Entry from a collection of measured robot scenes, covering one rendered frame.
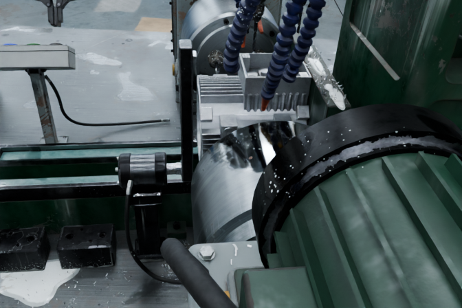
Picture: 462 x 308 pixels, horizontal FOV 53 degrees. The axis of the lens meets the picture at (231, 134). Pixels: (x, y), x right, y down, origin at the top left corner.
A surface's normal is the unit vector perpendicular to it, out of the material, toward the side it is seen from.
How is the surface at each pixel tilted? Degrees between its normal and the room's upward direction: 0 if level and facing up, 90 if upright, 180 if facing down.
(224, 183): 43
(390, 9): 90
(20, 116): 0
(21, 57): 58
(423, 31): 90
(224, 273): 0
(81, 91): 0
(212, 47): 90
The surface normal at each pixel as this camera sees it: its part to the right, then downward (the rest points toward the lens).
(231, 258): 0.04, -0.81
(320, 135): -0.48, -0.68
